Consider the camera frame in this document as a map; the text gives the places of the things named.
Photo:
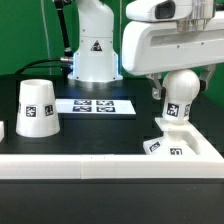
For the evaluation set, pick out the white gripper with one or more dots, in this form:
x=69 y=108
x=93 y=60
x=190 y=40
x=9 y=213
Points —
x=151 y=48

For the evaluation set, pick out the white lamp bulb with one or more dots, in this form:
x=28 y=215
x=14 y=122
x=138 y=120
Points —
x=182 y=87

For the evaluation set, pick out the white lamp base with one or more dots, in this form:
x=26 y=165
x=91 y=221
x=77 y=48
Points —
x=171 y=143

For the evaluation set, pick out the white lamp shade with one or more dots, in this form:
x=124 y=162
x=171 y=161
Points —
x=37 y=115

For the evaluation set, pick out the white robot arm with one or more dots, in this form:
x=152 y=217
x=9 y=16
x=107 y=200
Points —
x=95 y=61

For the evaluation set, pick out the white fiducial marker sheet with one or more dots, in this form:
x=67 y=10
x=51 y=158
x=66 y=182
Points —
x=93 y=106

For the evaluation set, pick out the white border wall frame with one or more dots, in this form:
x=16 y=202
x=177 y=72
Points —
x=208 y=164

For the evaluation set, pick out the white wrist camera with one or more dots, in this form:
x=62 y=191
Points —
x=159 y=10

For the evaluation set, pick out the white left wall piece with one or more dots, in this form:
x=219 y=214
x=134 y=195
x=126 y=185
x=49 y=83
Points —
x=1 y=130

